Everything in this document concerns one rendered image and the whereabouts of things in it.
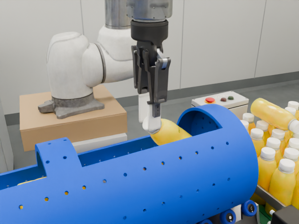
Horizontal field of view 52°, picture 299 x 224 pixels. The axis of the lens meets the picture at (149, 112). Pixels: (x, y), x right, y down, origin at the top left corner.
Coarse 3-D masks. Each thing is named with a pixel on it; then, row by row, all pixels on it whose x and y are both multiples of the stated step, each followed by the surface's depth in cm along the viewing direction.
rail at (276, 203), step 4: (256, 188) 91; (260, 188) 90; (256, 192) 92; (260, 192) 90; (264, 192) 89; (268, 192) 88; (260, 196) 91; (264, 196) 89; (268, 196) 88; (272, 196) 87; (268, 200) 88; (272, 200) 87; (276, 200) 85; (272, 204) 87; (276, 204) 85; (280, 204) 84; (284, 204) 84; (276, 208) 86; (280, 208) 84
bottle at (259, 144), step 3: (252, 138) 100; (255, 138) 100; (261, 138) 100; (255, 141) 100; (258, 141) 100; (261, 141) 100; (255, 144) 100; (258, 144) 100; (261, 144) 100; (264, 144) 101; (255, 147) 100; (258, 147) 100; (261, 147) 100; (258, 150) 100; (258, 153) 100; (258, 156) 101
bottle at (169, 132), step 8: (168, 120) 72; (160, 128) 70; (168, 128) 71; (176, 128) 72; (152, 136) 72; (160, 136) 70; (168, 136) 71; (176, 136) 72; (184, 136) 74; (160, 144) 72
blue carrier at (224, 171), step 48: (48, 144) 64; (144, 144) 90; (192, 144) 68; (240, 144) 72; (0, 192) 53; (48, 192) 55; (96, 192) 57; (144, 192) 61; (192, 192) 66; (240, 192) 73
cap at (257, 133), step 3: (252, 129) 101; (255, 129) 101; (258, 129) 101; (252, 132) 100; (255, 132) 99; (258, 132) 100; (261, 132) 99; (252, 135) 100; (255, 135) 99; (258, 135) 99; (261, 135) 99; (258, 138) 100
